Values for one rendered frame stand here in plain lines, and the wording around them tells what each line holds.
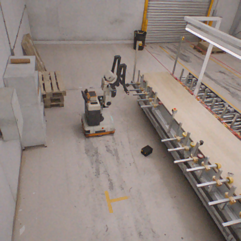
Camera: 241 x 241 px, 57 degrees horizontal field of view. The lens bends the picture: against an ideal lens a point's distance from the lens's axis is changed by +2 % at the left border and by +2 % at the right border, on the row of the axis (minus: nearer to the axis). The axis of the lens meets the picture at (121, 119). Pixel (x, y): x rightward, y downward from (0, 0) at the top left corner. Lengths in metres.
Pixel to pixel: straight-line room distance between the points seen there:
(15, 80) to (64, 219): 2.26
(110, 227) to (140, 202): 0.63
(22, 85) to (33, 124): 0.79
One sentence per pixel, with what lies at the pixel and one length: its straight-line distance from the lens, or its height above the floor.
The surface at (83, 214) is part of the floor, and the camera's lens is 3.67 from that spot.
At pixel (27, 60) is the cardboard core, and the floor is 1.61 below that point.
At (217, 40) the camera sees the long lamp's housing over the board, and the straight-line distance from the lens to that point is 3.40.
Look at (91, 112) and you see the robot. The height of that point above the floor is 0.65.
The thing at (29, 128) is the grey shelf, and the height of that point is 0.51.
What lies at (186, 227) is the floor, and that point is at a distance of 3.80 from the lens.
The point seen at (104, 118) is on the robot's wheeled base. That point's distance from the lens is 4.88.
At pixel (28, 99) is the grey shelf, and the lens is 4.02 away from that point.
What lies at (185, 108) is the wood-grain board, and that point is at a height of 0.90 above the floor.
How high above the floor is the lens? 3.18
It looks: 36 degrees down
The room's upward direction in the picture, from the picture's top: 5 degrees clockwise
